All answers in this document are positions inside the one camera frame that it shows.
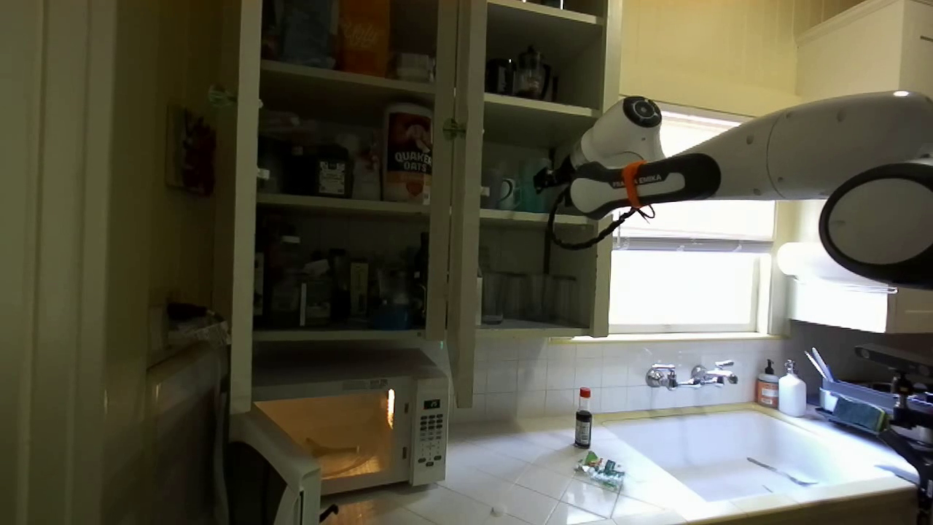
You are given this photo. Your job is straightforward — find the teal plastic cup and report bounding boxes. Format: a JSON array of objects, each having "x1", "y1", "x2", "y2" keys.
[{"x1": 513, "y1": 157, "x2": 550, "y2": 212}]

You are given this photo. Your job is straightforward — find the green candy wrapper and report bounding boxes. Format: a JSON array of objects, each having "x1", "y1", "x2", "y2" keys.
[{"x1": 576, "y1": 453, "x2": 623, "y2": 488}]

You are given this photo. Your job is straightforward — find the white microwave oven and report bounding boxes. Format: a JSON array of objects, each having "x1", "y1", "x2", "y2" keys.
[{"x1": 223, "y1": 348, "x2": 449, "y2": 525}]

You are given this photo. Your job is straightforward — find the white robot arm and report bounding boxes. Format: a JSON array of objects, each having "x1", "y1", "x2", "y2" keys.
[{"x1": 534, "y1": 91, "x2": 933, "y2": 290}]

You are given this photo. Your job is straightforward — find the upper kitchen cabinet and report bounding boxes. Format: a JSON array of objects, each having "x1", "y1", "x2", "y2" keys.
[{"x1": 231, "y1": 0, "x2": 623, "y2": 411}]

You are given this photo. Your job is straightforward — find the brown soap bottle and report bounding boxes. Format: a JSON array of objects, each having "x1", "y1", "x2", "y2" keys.
[{"x1": 754, "y1": 358, "x2": 779, "y2": 409}]

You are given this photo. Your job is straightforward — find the cereal box on shelf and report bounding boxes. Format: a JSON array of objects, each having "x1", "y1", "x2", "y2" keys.
[{"x1": 381, "y1": 102, "x2": 430, "y2": 204}]

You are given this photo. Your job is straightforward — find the blue dish rack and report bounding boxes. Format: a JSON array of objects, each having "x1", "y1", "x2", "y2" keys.
[{"x1": 818, "y1": 380, "x2": 895, "y2": 437}]

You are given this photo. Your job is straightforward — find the soy sauce bottle red cap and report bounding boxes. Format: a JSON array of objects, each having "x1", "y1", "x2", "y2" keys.
[{"x1": 575, "y1": 387, "x2": 592, "y2": 449}]

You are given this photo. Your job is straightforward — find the wall mounted faucet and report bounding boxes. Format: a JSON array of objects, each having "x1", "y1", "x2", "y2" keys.
[{"x1": 645, "y1": 358, "x2": 736, "y2": 390}]

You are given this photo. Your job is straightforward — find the white kitchen sink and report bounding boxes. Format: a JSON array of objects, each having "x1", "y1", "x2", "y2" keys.
[{"x1": 612, "y1": 409, "x2": 916, "y2": 504}]

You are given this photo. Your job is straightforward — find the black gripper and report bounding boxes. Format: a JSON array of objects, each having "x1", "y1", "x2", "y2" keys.
[{"x1": 534, "y1": 150, "x2": 586, "y2": 192}]

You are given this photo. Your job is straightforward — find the white soap dispenser bottle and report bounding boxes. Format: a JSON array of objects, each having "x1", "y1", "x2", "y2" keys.
[{"x1": 779, "y1": 363, "x2": 808, "y2": 417}]

